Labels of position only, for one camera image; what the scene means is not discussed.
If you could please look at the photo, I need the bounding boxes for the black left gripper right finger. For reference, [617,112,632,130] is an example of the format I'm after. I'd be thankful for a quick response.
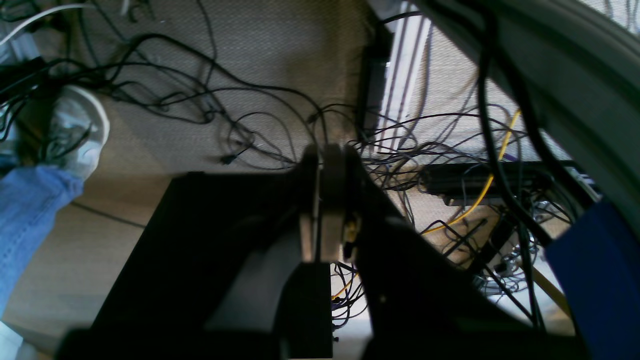
[320,144,589,360]

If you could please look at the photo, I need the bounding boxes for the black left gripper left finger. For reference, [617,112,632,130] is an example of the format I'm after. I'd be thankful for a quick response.
[55,146,333,360]

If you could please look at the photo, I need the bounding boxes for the yellow cable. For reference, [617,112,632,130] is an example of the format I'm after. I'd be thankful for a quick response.
[331,109,522,301]

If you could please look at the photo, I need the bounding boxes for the blue fabric piece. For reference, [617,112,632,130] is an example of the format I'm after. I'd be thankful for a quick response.
[545,202,640,360]

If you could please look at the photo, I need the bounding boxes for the blue jeans leg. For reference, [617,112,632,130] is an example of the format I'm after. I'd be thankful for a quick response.
[0,165,85,313]

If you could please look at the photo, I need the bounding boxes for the white sneaker shoe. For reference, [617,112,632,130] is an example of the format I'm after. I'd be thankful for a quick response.
[39,85,110,182]

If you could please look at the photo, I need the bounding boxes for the black power strip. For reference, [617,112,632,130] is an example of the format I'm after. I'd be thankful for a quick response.
[418,161,581,208]

